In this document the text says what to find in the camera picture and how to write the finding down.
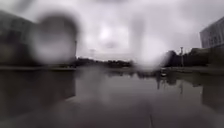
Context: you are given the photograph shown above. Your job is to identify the distant row of trees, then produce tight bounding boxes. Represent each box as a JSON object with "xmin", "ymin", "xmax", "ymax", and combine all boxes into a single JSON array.
[{"xmin": 75, "ymin": 57, "xmax": 135, "ymax": 68}]

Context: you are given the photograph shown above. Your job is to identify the wet grey paved plaza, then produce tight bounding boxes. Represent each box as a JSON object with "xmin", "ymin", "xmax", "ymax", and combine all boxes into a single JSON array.
[{"xmin": 0, "ymin": 66, "xmax": 224, "ymax": 128}]

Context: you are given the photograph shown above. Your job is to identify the pole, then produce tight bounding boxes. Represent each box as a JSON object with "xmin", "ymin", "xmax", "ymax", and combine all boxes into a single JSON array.
[{"xmin": 179, "ymin": 46, "xmax": 185, "ymax": 68}]

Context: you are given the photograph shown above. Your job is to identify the dark trees and hedge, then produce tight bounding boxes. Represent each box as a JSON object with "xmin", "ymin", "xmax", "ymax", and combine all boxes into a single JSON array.
[{"xmin": 164, "ymin": 45, "xmax": 224, "ymax": 68}]

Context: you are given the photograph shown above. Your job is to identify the large grey building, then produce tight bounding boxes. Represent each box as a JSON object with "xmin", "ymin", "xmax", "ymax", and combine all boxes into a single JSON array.
[{"xmin": 0, "ymin": 9, "xmax": 78, "ymax": 66}]

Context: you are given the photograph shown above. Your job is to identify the pale building with window rows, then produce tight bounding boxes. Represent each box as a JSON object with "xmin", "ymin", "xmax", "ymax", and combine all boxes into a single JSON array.
[{"xmin": 199, "ymin": 16, "xmax": 224, "ymax": 50}]

